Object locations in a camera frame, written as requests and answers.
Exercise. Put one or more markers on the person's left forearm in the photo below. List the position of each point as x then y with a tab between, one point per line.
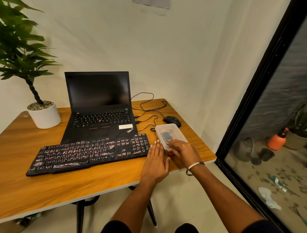
136	204

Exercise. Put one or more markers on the green white wrapper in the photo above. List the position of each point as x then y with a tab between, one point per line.
278	182

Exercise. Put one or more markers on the black table leg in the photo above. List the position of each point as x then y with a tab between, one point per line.
151	212
80	216

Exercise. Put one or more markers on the green outdoor plant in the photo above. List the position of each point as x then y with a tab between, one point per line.
301	120

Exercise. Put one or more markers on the beige plant pot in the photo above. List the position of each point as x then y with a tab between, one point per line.
295	141

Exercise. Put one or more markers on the black keyboard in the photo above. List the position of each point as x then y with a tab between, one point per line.
91	152

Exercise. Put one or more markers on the black item in container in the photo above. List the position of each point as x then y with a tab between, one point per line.
166	135

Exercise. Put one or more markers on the person's left little finger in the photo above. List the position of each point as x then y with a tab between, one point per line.
150	153

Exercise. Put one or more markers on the person's right hand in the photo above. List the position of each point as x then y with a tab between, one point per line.
187	154

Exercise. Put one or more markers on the person's right fingers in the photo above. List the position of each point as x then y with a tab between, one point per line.
174	146

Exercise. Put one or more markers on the clear plastic container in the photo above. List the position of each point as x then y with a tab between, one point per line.
169	127

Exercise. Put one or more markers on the person's right forearm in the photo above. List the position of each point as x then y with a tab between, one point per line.
223	194

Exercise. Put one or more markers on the grey watering can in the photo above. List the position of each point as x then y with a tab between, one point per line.
243	150

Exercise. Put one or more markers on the small black pot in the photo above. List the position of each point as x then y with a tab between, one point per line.
266	154

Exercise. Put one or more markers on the garden hand tool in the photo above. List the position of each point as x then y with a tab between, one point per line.
297	212

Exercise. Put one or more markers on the person's left hand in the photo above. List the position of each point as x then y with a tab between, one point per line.
154	168

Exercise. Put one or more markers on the black right sleeve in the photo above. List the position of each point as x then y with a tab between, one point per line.
261	227

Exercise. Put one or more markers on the person's left thumb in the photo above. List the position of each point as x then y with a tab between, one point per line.
167	162

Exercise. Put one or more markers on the black trouser leg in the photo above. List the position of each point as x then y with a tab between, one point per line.
187	229

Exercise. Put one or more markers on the black laptop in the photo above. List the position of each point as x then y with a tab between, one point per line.
99	105

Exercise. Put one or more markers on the person's left middle finger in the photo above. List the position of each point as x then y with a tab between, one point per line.
157	148

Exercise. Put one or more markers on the black sleeve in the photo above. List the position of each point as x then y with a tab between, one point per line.
116	227
261	227

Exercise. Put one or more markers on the small red item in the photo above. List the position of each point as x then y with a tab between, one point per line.
170	153

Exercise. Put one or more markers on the white crumpled paper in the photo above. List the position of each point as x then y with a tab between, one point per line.
267	195

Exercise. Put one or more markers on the black saucer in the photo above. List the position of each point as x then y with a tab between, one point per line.
256	161

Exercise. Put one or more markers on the black window frame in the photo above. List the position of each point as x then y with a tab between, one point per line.
254	96

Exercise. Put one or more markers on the green artificial plant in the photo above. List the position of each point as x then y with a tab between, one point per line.
21	52

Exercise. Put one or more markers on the orange spray bottle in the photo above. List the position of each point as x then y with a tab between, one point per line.
277	141

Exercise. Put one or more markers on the black left sleeve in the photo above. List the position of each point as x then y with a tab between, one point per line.
116	227

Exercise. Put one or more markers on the white plant pot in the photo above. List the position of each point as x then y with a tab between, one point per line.
45	117

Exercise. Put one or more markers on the black computer mouse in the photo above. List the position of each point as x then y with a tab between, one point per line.
172	120

